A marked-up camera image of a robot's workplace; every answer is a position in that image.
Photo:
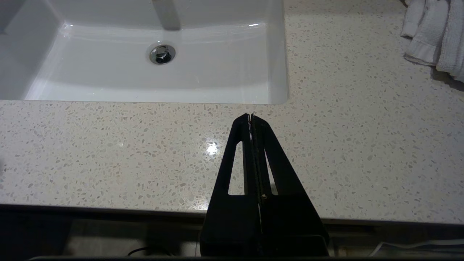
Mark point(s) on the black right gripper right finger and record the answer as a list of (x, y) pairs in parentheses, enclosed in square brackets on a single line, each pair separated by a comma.
[(290, 224)]

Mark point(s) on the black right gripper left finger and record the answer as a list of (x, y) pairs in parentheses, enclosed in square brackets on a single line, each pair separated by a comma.
[(232, 224)]

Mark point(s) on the white sink basin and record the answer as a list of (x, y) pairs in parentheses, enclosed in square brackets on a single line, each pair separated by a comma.
[(145, 79)]

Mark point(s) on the chrome drain stopper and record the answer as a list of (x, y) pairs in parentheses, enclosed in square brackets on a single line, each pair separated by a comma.
[(162, 54)]

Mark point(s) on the white towel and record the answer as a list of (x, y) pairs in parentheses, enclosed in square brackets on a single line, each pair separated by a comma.
[(431, 32)]

